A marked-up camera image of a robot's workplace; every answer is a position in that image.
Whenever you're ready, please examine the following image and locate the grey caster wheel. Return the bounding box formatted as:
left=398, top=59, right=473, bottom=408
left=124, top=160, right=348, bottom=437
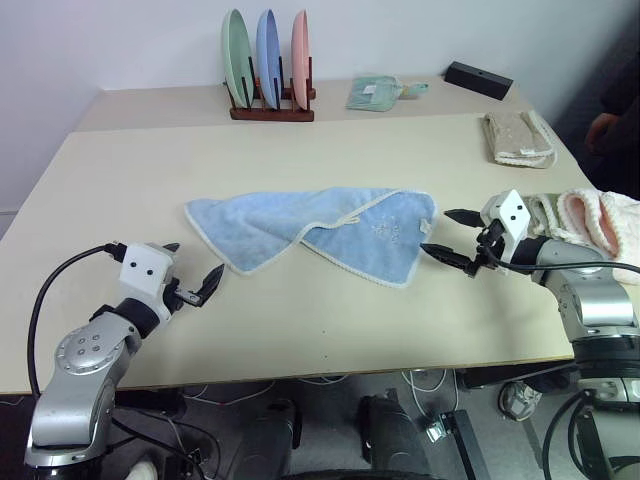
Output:
left=498, top=380, right=544, bottom=424

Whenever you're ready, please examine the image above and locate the black metal table leg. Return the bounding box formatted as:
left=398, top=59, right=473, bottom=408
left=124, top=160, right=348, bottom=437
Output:
left=438, top=408, right=494, bottom=480

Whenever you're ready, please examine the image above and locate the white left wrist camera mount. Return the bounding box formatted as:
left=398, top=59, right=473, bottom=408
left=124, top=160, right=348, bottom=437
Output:
left=117, top=242, right=177, bottom=321

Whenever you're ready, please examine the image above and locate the white floor cable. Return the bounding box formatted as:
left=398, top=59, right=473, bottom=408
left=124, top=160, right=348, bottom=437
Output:
left=399, top=368, right=462, bottom=417

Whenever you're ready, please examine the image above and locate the pink plate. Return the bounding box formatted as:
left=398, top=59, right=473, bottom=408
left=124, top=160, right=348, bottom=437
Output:
left=290, top=9, right=314, bottom=112

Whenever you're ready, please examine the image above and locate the pink fluffy towel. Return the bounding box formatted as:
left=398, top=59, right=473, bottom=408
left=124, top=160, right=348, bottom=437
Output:
left=556, top=188, right=640, bottom=287

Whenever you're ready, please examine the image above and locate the dark rounded shape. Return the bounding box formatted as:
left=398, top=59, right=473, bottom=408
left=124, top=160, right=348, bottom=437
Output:
left=357, top=392, right=434, bottom=479
left=234, top=398, right=303, bottom=479

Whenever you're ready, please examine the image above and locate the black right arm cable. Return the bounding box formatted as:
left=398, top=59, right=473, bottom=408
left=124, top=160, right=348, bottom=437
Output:
left=479, top=239, right=621, bottom=277

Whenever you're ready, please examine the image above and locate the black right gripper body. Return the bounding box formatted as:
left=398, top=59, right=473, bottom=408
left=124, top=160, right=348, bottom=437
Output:
left=467, top=219, right=507, bottom=279

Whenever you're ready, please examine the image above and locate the small teal object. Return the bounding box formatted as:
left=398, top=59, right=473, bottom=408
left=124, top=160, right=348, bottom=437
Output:
left=399, top=81, right=432, bottom=101

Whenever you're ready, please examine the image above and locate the white wheel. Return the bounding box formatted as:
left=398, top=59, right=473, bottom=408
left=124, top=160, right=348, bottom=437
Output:
left=128, top=459, right=158, bottom=480

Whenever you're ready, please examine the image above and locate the folded mint green cloth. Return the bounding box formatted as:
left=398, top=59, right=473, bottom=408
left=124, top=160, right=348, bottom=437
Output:
left=345, top=74, right=403, bottom=113

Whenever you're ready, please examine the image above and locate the folded beige towel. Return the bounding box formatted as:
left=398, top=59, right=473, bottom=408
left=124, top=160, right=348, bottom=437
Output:
left=481, top=110, right=558, bottom=170

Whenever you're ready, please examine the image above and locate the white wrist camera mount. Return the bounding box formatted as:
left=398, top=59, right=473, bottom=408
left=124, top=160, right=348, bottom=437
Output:
left=480, top=189, right=532, bottom=264
left=117, top=242, right=177, bottom=321

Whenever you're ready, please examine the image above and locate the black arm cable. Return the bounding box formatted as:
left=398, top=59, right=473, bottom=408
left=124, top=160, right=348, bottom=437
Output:
left=28, top=242, right=129, bottom=399
left=479, top=239, right=621, bottom=277

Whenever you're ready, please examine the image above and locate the brown wooden plate rack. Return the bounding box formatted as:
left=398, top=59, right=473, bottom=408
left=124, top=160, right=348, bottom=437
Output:
left=229, top=56, right=317, bottom=123

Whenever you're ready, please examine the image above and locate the green plate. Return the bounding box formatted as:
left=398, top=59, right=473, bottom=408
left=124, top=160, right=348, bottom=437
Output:
left=221, top=9, right=257, bottom=109

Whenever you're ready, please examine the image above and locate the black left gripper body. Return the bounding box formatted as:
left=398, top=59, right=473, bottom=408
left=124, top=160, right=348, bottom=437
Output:
left=160, top=277, right=201, bottom=316

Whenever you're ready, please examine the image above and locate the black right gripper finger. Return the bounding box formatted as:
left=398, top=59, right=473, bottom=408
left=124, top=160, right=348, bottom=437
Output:
left=419, top=243, right=474, bottom=274
left=443, top=208, right=484, bottom=229

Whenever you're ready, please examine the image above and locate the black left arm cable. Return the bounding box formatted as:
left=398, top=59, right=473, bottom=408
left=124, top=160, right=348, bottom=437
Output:
left=28, top=242, right=129, bottom=399

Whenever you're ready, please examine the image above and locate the blue plate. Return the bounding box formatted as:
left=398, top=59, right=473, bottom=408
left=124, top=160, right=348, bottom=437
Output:
left=255, top=9, right=283, bottom=110

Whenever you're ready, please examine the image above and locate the light blue towel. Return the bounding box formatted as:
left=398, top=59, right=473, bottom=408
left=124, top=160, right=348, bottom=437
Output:
left=183, top=186, right=441, bottom=291

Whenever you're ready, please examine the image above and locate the long black box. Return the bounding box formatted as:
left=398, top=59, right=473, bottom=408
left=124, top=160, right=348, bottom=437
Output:
left=444, top=60, right=515, bottom=102

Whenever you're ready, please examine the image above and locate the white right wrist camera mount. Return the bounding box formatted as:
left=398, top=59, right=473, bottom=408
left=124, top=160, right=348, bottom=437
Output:
left=480, top=189, right=532, bottom=264

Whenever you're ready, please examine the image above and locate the person's bare hand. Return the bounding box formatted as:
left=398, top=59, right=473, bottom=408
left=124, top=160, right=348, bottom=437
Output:
left=585, top=113, right=624, bottom=157

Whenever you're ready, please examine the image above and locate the person in dark clothing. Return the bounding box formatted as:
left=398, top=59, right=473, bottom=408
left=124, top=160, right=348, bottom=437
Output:
left=583, top=43, right=640, bottom=202

